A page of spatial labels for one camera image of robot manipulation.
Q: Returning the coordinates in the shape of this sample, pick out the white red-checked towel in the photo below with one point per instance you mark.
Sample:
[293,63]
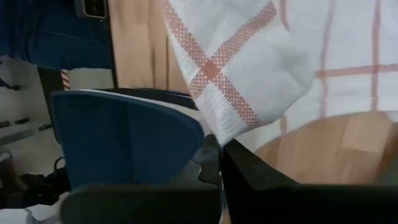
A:
[264,77]

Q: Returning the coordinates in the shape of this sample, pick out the navy and white fabric bin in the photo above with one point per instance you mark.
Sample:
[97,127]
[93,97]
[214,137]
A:
[124,140]

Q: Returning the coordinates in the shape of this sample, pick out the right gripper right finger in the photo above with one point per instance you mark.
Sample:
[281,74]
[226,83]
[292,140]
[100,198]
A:
[245,174]

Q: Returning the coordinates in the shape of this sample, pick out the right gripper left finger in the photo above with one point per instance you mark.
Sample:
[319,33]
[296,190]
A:
[205,174]

